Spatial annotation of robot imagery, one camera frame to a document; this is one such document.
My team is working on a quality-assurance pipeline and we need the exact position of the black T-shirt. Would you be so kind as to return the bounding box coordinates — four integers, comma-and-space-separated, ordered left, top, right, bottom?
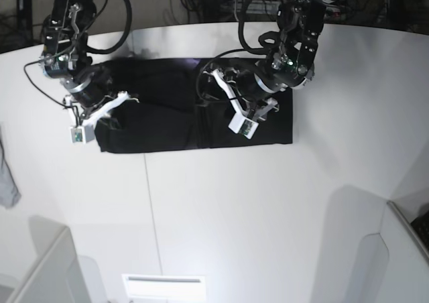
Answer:
95, 58, 293, 154

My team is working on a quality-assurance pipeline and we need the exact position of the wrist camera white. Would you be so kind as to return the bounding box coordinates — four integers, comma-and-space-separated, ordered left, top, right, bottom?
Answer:
228, 113, 259, 139
70, 125, 95, 144

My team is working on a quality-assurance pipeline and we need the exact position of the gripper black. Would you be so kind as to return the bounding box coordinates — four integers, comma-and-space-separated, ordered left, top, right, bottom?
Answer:
62, 66, 116, 115
227, 66, 278, 114

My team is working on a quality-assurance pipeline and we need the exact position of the grey cloth at left edge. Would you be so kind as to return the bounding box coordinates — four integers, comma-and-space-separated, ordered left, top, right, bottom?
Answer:
1, 127, 21, 209

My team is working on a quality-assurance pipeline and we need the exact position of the white left bin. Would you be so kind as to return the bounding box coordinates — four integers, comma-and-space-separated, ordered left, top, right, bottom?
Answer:
6, 227, 91, 302

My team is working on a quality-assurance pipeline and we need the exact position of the white bin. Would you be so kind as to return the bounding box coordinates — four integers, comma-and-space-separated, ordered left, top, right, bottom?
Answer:
6, 227, 91, 302
347, 202, 428, 302

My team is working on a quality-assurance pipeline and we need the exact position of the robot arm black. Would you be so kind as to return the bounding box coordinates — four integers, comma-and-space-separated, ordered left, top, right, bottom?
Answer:
25, 0, 132, 110
230, 0, 327, 113

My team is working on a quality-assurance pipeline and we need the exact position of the white right bin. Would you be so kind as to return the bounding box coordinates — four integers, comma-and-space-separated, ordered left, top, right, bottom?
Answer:
347, 202, 428, 302

